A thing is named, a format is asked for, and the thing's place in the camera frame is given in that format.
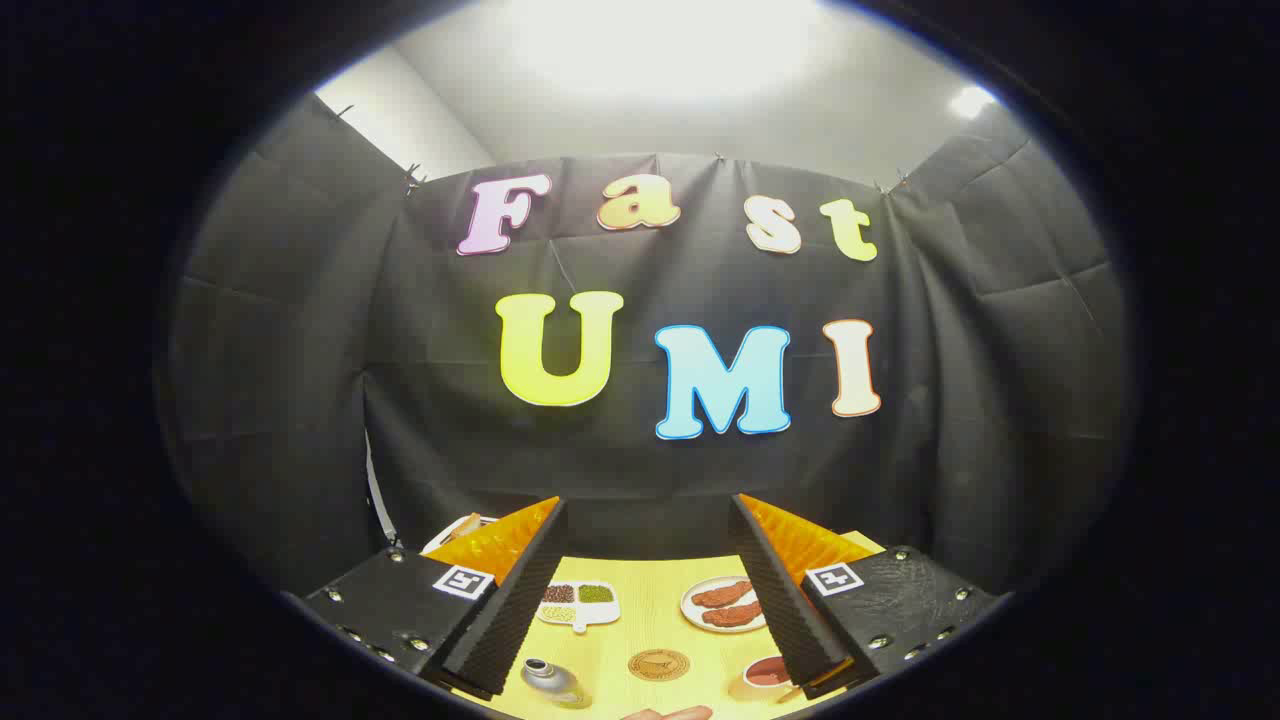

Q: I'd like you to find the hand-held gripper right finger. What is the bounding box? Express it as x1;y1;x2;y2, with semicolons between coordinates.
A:
730;493;1004;701

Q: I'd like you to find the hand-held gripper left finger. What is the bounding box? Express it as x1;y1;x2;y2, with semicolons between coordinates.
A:
300;497;569;701

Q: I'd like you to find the cream cup with wooden handle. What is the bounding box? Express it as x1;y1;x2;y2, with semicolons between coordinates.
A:
740;655;801;701

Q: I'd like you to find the silver bottle with green label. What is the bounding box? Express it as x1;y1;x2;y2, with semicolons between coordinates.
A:
520;657;593;711

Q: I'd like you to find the round cork coaster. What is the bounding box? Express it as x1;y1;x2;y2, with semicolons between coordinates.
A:
628;649;691;683

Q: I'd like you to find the white divided dish with beans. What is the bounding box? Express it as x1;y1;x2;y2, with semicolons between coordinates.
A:
535;581;621;634

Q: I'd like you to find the white oval plate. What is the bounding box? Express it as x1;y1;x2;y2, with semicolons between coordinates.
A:
681;576;771;634

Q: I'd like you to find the white toaster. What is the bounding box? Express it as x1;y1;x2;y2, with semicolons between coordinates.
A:
420;513;498;556

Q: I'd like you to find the light wooden table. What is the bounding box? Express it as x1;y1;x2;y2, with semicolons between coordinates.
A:
440;530;886;720

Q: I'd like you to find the black backdrop cloth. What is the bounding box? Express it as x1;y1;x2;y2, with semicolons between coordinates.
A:
160;92;1141;601

